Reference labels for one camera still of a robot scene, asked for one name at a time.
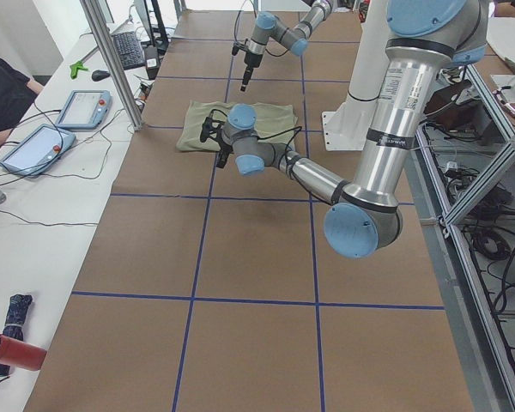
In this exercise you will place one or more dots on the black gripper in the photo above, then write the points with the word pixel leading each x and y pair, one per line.
pixel 224 151
pixel 251 61

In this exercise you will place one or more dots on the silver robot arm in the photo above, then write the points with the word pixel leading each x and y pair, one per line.
pixel 294 39
pixel 409 43

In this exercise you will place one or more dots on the black power adapter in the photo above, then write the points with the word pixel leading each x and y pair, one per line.
pixel 152 61

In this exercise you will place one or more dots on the black keyboard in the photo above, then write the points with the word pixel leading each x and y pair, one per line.
pixel 129 50

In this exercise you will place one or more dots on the far blue teach pendant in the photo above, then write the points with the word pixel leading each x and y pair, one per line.
pixel 84 110

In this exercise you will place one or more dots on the blue teach pendant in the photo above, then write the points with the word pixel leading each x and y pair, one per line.
pixel 38 151
pixel 84 110

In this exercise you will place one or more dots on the black computer mouse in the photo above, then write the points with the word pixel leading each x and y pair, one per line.
pixel 99 75

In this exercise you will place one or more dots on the green plastic clamp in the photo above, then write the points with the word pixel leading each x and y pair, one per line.
pixel 76 68

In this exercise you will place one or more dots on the near blue teach pendant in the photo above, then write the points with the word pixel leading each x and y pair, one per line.
pixel 38 151

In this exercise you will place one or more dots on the person in black shirt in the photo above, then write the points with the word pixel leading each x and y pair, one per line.
pixel 17 93

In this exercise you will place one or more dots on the folded dark blue umbrella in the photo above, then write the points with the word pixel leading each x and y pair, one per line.
pixel 15 320

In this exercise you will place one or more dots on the red cylindrical bottle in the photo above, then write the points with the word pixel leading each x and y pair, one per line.
pixel 16 353

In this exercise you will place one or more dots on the aluminium frame post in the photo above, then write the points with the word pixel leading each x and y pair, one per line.
pixel 97 23

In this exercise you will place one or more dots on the aluminium side frame rail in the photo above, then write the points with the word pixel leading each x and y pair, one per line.
pixel 462 175

